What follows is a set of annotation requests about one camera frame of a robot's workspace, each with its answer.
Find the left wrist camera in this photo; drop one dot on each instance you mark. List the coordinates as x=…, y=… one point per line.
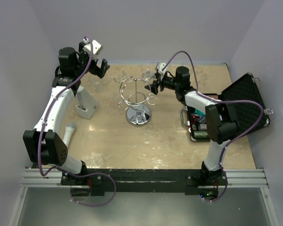
x=92, y=47

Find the chrome wine glass rack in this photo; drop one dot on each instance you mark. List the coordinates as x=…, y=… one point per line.
x=136, y=105

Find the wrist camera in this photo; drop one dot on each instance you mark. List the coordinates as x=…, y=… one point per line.
x=92, y=47
x=161, y=68

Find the aluminium rail frame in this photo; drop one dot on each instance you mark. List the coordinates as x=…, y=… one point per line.
x=107, y=141

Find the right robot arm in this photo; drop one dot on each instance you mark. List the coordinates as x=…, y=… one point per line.
x=221, y=118

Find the white charging stand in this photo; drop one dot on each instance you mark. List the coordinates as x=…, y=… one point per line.
x=86, y=105

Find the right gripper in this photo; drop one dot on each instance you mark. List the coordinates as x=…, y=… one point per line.
x=154, y=87

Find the white handheld device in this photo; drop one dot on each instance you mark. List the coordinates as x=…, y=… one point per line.
x=69, y=129

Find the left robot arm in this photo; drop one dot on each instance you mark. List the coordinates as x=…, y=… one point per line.
x=43, y=143

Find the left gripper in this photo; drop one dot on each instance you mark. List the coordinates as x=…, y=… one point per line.
x=96, y=70

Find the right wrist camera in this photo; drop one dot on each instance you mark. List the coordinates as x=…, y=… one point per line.
x=161, y=68

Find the black poker chip case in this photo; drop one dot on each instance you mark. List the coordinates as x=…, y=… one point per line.
x=245, y=88

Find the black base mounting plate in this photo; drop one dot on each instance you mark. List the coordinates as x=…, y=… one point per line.
x=187, y=181

